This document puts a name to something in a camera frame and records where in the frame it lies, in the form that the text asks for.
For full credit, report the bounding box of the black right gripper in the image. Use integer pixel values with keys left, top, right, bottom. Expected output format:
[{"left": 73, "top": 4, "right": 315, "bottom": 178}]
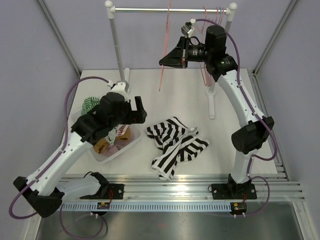
[{"left": 159, "top": 36, "right": 212, "bottom": 70}]

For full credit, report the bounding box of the red white striped tank top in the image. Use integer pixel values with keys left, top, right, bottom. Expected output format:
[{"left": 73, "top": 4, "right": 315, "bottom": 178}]
[{"left": 116, "top": 124, "right": 129, "bottom": 137}]

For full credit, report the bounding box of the tan brown tank top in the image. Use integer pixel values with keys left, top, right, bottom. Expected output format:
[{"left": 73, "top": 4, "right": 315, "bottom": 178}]
[{"left": 93, "top": 127, "right": 132, "bottom": 154}]

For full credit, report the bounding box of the green white striped tank top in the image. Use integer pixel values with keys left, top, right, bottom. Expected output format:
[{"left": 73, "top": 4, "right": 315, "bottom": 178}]
[{"left": 80, "top": 96, "right": 117, "bottom": 145}]

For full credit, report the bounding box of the black white striped tank top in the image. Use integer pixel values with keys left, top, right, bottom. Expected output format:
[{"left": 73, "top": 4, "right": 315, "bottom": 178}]
[{"left": 146, "top": 116, "right": 210, "bottom": 181}]

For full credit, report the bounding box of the pink wire hanger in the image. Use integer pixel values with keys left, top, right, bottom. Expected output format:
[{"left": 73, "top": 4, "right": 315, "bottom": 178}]
[{"left": 215, "top": 7, "right": 221, "bottom": 23}]

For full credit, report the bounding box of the light blue wire hanger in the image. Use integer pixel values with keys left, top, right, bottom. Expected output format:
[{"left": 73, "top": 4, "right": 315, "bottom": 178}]
[{"left": 217, "top": 7, "right": 224, "bottom": 25}]

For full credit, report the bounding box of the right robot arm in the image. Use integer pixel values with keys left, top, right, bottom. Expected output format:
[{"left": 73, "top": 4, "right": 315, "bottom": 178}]
[{"left": 159, "top": 22, "right": 275, "bottom": 200}]

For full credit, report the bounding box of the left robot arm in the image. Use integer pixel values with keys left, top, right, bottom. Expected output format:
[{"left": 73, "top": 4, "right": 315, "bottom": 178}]
[{"left": 13, "top": 91, "right": 147, "bottom": 218}]

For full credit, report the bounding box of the white plastic basket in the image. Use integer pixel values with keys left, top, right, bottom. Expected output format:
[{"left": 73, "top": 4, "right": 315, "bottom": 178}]
[{"left": 81, "top": 125, "right": 141, "bottom": 165}]

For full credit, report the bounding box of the white clothes rack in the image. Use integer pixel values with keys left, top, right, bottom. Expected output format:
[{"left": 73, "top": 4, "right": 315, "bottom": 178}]
[{"left": 104, "top": 0, "right": 238, "bottom": 120}]

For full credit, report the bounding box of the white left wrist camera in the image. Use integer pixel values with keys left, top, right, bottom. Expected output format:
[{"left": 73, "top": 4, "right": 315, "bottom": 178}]
[{"left": 106, "top": 81, "right": 130, "bottom": 101}]

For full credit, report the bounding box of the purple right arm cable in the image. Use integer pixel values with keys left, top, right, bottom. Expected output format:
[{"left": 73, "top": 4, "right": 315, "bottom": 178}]
[{"left": 193, "top": 18, "right": 278, "bottom": 216}]

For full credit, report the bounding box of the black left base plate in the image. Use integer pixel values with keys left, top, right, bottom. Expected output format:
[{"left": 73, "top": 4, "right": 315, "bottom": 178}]
[{"left": 80, "top": 183, "right": 125, "bottom": 200}]

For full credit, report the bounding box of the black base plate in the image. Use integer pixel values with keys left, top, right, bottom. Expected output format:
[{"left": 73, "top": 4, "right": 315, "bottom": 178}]
[
  {"left": 210, "top": 182, "right": 257, "bottom": 200},
  {"left": 80, "top": 183, "right": 125, "bottom": 200}
]

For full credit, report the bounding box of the aluminium mounting rail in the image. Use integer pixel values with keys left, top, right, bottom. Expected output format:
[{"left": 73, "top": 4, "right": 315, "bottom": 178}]
[{"left": 59, "top": 173, "right": 306, "bottom": 203}]

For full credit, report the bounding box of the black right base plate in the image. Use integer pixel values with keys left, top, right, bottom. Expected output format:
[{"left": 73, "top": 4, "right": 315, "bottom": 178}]
[{"left": 210, "top": 182, "right": 257, "bottom": 200}]

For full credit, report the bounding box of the white slotted cable duct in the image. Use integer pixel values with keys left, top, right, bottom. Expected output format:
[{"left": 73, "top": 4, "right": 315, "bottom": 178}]
[{"left": 62, "top": 201, "right": 231, "bottom": 212}]

